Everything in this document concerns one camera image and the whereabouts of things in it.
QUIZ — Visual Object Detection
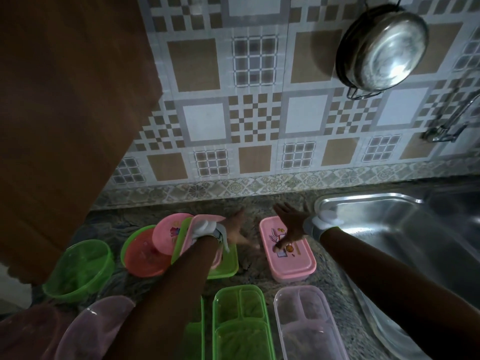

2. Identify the person's right hand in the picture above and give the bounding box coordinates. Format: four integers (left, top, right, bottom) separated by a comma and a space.
272, 202, 310, 253

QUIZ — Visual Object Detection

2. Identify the person's left hand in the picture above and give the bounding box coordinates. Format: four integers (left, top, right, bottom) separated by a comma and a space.
221, 209, 260, 251

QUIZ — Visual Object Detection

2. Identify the pink round lid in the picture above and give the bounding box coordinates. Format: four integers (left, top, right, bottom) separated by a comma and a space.
151, 212, 194, 256

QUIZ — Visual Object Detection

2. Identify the orange round lid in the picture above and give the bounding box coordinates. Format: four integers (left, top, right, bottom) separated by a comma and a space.
123, 229, 173, 279

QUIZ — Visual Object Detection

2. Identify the large green container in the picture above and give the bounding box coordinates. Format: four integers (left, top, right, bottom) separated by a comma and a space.
212, 284, 277, 360
183, 295, 206, 360

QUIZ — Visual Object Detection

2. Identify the green round lid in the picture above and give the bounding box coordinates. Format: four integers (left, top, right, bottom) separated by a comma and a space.
119, 224, 157, 267

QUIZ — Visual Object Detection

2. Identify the green round container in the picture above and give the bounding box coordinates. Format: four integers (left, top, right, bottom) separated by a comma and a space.
42, 238, 116, 304

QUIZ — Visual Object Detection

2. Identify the pink round container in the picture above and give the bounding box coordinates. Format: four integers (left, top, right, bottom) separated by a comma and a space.
0, 303, 65, 360
54, 295, 136, 360

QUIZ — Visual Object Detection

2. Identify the wooden cabinet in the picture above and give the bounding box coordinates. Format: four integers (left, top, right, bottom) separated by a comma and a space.
0, 0, 164, 310

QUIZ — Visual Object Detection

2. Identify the person's right forearm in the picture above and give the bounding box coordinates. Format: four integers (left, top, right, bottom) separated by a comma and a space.
320, 227, 480, 360

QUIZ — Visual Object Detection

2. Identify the person's left forearm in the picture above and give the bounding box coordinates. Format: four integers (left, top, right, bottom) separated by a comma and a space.
103, 235, 222, 360

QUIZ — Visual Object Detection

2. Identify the white grey wrist tracker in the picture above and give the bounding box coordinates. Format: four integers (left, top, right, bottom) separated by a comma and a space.
190, 219, 230, 254
302, 209, 345, 243

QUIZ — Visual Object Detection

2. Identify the steel sink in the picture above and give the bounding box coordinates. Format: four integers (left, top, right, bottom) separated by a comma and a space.
314, 185, 480, 360

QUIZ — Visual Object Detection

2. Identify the steel faucet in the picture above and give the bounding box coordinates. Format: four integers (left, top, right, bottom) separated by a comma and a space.
421, 87, 480, 144

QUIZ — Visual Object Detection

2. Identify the steel pan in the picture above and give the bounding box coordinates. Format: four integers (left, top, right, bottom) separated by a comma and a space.
334, 0, 430, 101

